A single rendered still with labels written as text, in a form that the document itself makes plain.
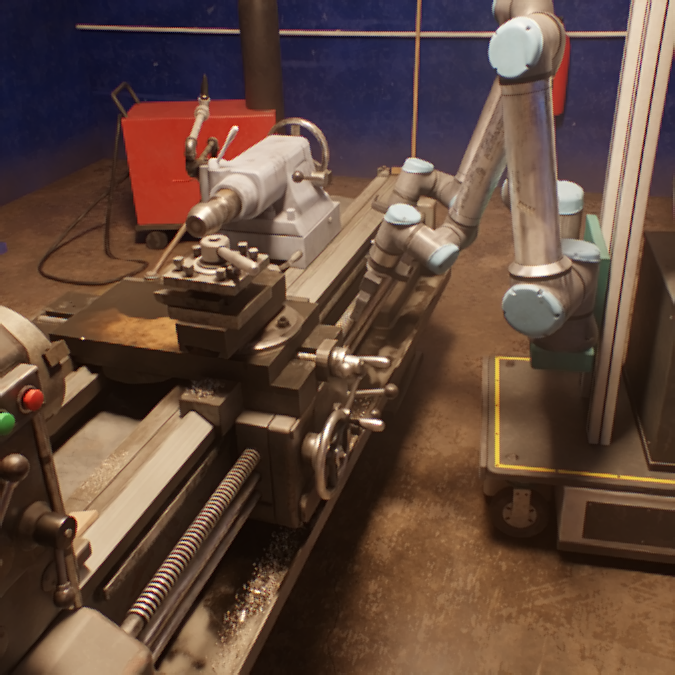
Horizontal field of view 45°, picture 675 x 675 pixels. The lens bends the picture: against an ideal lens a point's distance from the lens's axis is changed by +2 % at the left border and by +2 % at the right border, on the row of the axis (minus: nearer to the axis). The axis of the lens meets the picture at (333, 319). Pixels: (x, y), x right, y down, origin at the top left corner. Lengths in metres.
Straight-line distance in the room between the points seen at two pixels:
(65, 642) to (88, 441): 0.68
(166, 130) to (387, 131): 1.85
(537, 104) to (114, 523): 1.24
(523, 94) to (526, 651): 1.44
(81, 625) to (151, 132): 3.65
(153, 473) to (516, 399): 1.48
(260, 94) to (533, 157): 2.96
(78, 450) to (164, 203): 3.06
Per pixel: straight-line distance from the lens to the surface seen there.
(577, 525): 2.55
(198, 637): 1.90
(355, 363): 1.82
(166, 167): 4.77
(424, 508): 2.77
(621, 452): 2.58
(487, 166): 2.14
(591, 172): 5.77
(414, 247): 2.14
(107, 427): 1.99
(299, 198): 2.44
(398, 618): 2.44
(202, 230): 2.08
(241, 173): 2.28
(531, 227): 1.96
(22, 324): 1.46
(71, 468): 1.88
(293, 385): 1.76
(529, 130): 1.91
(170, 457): 1.65
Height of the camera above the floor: 1.80
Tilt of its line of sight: 27 degrees down
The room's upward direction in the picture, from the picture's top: 2 degrees counter-clockwise
